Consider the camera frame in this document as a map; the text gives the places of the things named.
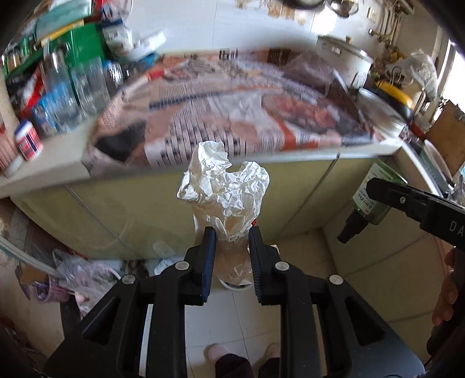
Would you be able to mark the bag of white powder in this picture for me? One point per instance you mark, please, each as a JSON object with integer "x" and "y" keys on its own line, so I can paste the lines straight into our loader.
{"x": 116, "y": 36}

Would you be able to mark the pink plastic basket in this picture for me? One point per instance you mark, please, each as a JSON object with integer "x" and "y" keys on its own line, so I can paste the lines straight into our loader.
{"x": 47, "y": 290}

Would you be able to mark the clear crumpled plastic bag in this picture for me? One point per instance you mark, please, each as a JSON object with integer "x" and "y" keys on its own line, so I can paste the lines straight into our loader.
{"x": 83, "y": 269}

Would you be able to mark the brass water pipes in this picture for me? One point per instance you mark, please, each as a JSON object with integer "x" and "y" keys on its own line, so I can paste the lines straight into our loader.
{"x": 385, "y": 25}

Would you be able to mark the white plastic bag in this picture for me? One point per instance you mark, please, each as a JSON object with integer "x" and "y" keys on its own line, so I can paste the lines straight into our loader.
{"x": 417, "y": 69}

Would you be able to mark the clear plastic wrap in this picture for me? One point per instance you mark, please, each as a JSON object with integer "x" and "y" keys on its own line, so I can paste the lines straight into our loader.
{"x": 225, "y": 196}

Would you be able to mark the teal flat packet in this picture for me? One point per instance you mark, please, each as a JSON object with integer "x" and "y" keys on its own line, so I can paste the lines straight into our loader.
{"x": 65, "y": 18}

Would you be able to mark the white rice cooker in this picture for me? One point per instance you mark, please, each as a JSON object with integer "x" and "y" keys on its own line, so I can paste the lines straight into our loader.
{"x": 345, "y": 58}

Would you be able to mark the white round tray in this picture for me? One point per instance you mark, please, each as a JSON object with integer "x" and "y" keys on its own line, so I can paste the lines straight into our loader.
{"x": 149, "y": 45}

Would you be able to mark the pink slipper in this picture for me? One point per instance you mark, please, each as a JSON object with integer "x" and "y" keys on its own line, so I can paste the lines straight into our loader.
{"x": 272, "y": 350}
{"x": 218, "y": 352}

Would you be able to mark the brown cardboard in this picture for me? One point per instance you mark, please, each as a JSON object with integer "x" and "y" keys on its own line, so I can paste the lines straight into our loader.
{"x": 448, "y": 134}

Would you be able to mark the red blue white can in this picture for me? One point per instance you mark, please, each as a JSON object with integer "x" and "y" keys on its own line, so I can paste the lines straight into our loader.
{"x": 29, "y": 140}

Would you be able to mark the person's right hand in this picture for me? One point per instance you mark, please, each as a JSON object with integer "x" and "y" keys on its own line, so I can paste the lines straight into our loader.
{"x": 445, "y": 290}

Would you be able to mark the yellow and black pan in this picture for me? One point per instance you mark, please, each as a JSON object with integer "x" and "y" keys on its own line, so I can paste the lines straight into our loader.
{"x": 396, "y": 95}

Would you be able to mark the newspaper table cover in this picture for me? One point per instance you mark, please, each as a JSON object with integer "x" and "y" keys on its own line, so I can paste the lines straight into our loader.
{"x": 225, "y": 109}

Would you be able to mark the green glass bottle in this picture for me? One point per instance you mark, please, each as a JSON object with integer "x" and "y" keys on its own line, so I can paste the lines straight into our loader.
{"x": 377, "y": 210}

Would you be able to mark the steel pot lid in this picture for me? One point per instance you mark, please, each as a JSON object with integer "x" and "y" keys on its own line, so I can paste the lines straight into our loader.
{"x": 381, "y": 114}

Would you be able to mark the dark trousers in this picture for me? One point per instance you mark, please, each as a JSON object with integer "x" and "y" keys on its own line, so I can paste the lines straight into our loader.
{"x": 232, "y": 367}

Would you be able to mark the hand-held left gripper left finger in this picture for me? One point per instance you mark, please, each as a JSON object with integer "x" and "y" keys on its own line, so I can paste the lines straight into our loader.
{"x": 209, "y": 254}

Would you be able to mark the green box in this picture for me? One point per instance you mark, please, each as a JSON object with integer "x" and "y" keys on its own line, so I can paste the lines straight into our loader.
{"x": 83, "y": 43}

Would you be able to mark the clear glass tumbler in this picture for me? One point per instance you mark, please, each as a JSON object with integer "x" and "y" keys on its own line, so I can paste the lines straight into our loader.
{"x": 90, "y": 91}

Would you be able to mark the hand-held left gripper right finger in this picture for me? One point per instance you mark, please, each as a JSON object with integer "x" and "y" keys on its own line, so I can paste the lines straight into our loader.
{"x": 255, "y": 258}

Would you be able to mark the small glass jar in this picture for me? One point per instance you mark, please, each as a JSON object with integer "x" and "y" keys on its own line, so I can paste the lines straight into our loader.
{"x": 114, "y": 74}

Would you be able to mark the dark metal pot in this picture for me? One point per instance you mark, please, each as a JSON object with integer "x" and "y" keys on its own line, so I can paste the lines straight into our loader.
{"x": 301, "y": 3}

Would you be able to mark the crumpled clear plastic bottle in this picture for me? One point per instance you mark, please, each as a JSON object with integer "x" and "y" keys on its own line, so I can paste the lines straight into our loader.
{"x": 60, "y": 94}

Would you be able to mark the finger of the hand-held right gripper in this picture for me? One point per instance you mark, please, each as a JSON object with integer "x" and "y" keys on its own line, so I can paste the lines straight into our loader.
{"x": 396, "y": 198}

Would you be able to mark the beige cabinet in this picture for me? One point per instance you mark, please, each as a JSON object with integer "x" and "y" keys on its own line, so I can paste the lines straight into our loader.
{"x": 127, "y": 218}

